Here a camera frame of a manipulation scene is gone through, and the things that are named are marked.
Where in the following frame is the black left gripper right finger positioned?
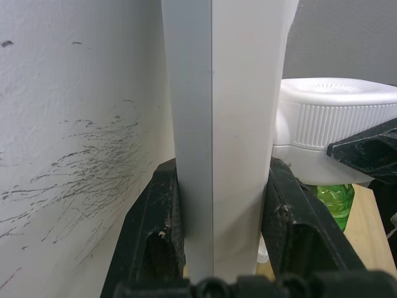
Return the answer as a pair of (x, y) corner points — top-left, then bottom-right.
(260, 156), (370, 277)

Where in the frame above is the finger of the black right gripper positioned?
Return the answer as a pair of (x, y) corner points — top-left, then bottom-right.
(326, 117), (397, 184)
(367, 177), (397, 271)

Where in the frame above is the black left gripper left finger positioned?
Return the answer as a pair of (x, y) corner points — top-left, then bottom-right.
(99, 157), (187, 298)

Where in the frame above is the green liquid bottle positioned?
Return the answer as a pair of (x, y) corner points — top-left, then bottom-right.
(305, 183), (355, 232)

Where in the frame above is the white power strip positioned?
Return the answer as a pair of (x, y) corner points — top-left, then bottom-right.
(161, 0), (299, 279)

